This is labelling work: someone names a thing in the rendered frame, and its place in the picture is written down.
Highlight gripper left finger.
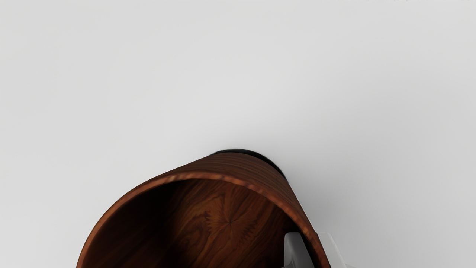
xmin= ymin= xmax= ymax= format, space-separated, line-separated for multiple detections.
xmin=283 ymin=232 xmax=315 ymax=268

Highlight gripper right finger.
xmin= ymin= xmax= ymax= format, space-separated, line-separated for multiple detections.
xmin=316 ymin=232 xmax=356 ymax=268

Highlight brown wooden mug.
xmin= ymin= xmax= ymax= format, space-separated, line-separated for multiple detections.
xmin=76 ymin=151 xmax=332 ymax=268

